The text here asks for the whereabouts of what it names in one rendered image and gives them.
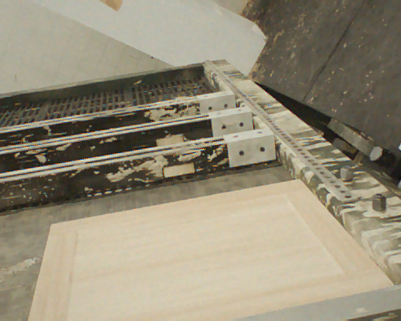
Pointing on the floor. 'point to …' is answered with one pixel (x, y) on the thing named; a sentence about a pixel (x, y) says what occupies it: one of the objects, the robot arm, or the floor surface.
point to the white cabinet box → (171, 28)
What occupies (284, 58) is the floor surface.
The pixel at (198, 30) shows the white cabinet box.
